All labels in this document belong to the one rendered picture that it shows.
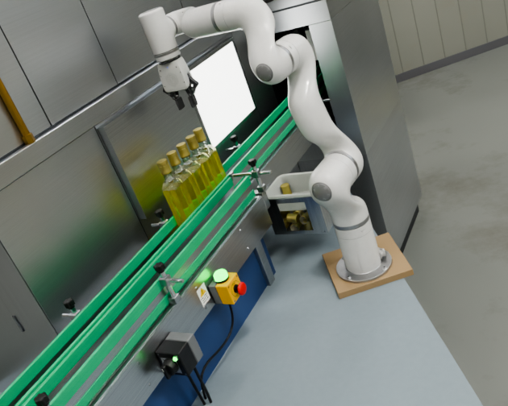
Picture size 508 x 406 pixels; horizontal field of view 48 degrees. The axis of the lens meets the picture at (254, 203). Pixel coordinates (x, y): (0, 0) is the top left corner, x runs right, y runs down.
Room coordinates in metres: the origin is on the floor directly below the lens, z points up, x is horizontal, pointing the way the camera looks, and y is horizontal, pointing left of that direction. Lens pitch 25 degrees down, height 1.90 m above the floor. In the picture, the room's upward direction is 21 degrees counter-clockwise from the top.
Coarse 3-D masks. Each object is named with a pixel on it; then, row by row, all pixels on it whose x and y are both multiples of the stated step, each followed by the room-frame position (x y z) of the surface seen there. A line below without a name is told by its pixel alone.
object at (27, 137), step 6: (0, 78) 1.57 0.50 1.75; (0, 84) 1.56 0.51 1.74; (0, 90) 1.56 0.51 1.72; (6, 90) 1.57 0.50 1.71; (6, 96) 1.56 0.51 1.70; (6, 102) 1.56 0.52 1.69; (12, 102) 1.57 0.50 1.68; (12, 108) 1.56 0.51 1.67; (12, 114) 1.56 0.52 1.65; (18, 114) 1.56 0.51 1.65; (18, 120) 1.56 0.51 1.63; (18, 126) 1.56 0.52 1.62; (24, 126) 1.56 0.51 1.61; (24, 132) 1.56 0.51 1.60; (24, 138) 1.56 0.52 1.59; (30, 138) 1.56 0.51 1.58
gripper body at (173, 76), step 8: (160, 64) 1.91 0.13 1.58; (168, 64) 1.90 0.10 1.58; (176, 64) 1.89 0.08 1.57; (184, 64) 1.90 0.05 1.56; (160, 72) 1.92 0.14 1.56; (168, 72) 1.91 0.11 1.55; (176, 72) 1.89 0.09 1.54; (184, 72) 1.88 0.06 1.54; (160, 80) 1.93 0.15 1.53; (168, 80) 1.91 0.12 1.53; (176, 80) 1.90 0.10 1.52; (184, 80) 1.88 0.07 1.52; (168, 88) 1.92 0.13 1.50; (176, 88) 1.90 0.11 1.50; (184, 88) 1.89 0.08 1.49
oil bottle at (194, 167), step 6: (192, 162) 1.82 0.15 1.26; (186, 168) 1.81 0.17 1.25; (192, 168) 1.80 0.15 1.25; (198, 168) 1.82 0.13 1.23; (198, 174) 1.81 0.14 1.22; (204, 174) 1.83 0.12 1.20; (198, 180) 1.80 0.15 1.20; (204, 180) 1.82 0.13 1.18; (198, 186) 1.79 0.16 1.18; (204, 186) 1.81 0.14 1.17; (204, 192) 1.80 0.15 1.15; (210, 192) 1.83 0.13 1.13; (204, 198) 1.79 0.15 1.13
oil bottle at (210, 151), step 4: (200, 148) 1.92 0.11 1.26; (204, 148) 1.91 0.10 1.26; (208, 148) 1.91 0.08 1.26; (212, 148) 1.92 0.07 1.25; (204, 152) 1.90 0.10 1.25; (208, 152) 1.90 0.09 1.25; (212, 152) 1.91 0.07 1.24; (216, 152) 1.93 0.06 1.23; (212, 156) 1.90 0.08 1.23; (216, 156) 1.92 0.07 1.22; (212, 160) 1.89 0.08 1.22; (216, 160) 1.91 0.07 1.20; (220, 160) 1.93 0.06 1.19; (216, 164) 1.90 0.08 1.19; (220, 164) 1.92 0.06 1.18; (216, 168) 1.90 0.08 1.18; (220, 168) 1.92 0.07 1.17; (216, 172) 1.89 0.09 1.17; (220, 172) 1.91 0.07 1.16; (224, 172) 1.93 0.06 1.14; (220, 176) 1.90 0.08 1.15; (224, 176) 1.92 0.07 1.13; (220, 180) 1.89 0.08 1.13
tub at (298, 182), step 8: (280, 176) 2.02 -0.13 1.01; (288, 176) 2.01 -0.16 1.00; (296, 176) 1.99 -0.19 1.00; (304, 176) 1.97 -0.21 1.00; (272, 184) 1.98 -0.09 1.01; (280, 184) 2.01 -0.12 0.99; (296, 184) 2.00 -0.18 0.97; (304, 184) 1.98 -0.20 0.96; (272, 192) 1.95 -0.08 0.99; (280, 192) 1.99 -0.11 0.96; (296, 192) 1.99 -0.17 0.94; (304, 192) 1.96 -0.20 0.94
